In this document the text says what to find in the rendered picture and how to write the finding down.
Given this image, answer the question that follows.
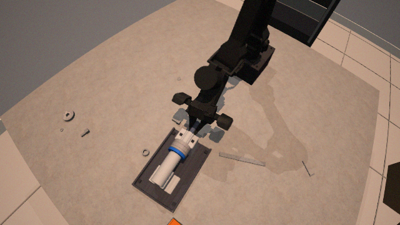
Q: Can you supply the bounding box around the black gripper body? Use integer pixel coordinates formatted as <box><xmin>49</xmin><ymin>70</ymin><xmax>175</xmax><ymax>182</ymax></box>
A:
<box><xmin>171</xmin><ymin>89</ymin><xmax>234</xmax><ymax>131</ymax></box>

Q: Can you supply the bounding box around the orange shallow tray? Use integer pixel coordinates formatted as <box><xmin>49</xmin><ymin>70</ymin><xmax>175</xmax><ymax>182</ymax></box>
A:
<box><xmin>168</xmin><ymin>219</ymin><xmax>182</xmax><ymax>225</ymax></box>

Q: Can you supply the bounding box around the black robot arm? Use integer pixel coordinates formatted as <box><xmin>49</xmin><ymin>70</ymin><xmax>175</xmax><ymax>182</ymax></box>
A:
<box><xmin>188</xmin><ymin>0</ymin><xmax>276</xmax><ymax>120</ymax></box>

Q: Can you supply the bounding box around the blue ring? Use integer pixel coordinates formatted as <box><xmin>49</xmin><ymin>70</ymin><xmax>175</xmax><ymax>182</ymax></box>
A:
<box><xmin>168</xmin><ymin>146</ymin><xmax>185</xmax><ymax>160</ymax></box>

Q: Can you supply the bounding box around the grey metal shaft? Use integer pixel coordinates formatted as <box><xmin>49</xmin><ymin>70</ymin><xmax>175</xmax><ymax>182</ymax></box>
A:
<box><xmin>189</xmin><ymin>121</ymin><xmax>200</xmax><ymax>133</ymax></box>

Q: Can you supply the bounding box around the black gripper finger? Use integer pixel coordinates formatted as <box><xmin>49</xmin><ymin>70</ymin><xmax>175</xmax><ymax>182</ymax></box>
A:
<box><xmin>189</xmin><ymin>115</ymin><xmax>197</xmax><ymax>130</ymax></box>
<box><xmin>194</xmin><ymin>119</ymin><xmax>215</xmax><ymax>135</ymax></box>

